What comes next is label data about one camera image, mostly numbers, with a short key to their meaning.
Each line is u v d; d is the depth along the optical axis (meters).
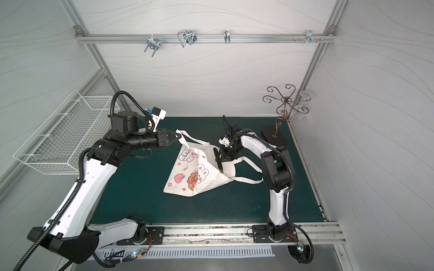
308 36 0.77
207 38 0.79
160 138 0.55
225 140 0.88
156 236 0.74
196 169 0.80
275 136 1.08
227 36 0.78
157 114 0.59
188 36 0.77
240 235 0.75
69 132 0.70
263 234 0.73
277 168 0.52
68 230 0.37
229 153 0.82
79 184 0.40
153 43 0.77
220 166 0.88
